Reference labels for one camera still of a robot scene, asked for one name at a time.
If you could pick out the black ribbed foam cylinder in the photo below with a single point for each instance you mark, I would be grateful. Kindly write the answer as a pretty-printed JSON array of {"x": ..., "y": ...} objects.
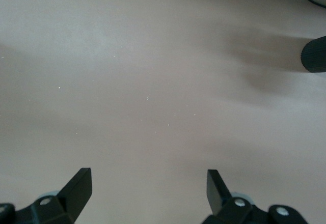
[{"x": 315, "y": 56}]

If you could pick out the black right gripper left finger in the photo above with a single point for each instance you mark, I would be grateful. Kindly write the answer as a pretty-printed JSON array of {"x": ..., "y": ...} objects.
[{"x": 76, "y": 191}]

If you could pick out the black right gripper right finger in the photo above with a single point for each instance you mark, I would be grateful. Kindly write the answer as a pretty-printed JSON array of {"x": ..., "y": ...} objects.
[{"x": 216, "y": 193}]

